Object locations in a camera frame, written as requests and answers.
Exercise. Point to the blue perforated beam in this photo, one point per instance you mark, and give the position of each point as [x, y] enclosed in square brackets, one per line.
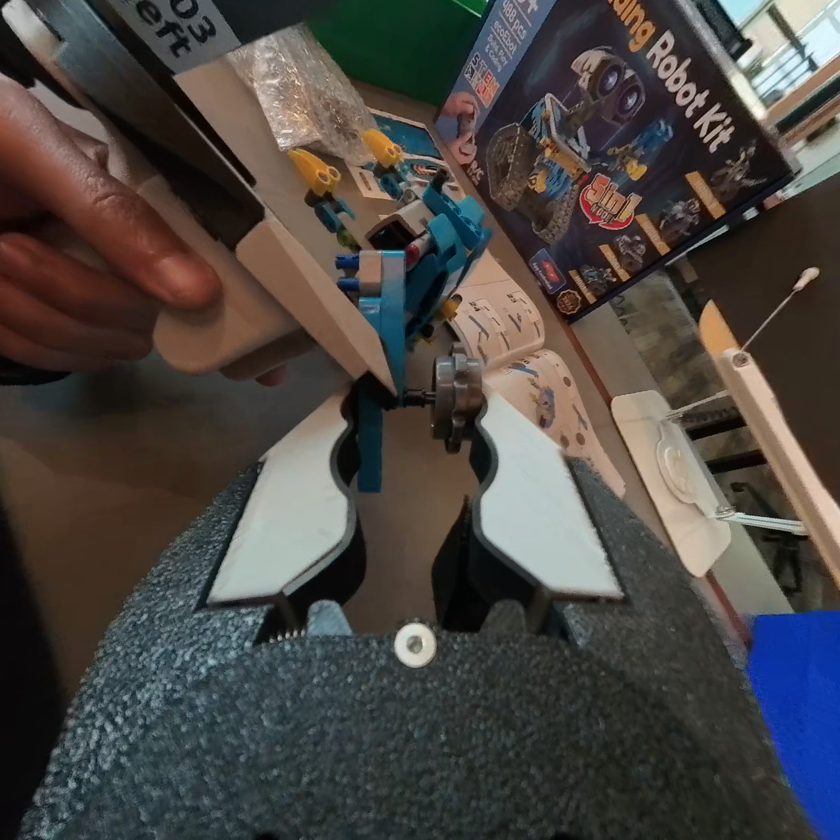
[375, 446]

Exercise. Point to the person's left hand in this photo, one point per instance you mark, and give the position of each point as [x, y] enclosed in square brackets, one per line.
[79, 249]

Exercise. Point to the bubble wrap bag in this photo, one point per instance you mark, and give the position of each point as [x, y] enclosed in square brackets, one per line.
[295, 92]

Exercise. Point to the black divider panel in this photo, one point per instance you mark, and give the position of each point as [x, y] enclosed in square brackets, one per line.
[787, 249]

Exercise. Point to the sticker sheet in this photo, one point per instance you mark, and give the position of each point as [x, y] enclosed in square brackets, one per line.
[413, 141]

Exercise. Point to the grey toothed wheel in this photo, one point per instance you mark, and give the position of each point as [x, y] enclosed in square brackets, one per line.
[453, 400]

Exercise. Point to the instruction booklet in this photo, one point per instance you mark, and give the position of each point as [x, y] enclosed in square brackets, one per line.
[518, 315]

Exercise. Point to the robot kit box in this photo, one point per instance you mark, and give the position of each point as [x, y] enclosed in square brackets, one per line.
[623, 164]

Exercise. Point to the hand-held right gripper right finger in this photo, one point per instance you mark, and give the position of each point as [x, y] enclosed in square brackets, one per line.
[544, 518]

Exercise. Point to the green storage bin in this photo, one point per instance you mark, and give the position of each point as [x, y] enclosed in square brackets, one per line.
[394, 39]

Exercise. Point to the blue toy robot model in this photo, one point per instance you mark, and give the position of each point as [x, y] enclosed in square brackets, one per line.
[453, 229]

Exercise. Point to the black axle pin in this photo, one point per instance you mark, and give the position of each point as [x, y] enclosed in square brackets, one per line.
[418, 396]

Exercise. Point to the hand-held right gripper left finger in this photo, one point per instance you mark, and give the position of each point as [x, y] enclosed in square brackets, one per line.
[289, 525]

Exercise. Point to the blue storage bin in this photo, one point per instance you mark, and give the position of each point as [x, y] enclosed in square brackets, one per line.
[800, 709]

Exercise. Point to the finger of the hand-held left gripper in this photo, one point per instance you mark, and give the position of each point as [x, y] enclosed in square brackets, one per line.
[315, 295]

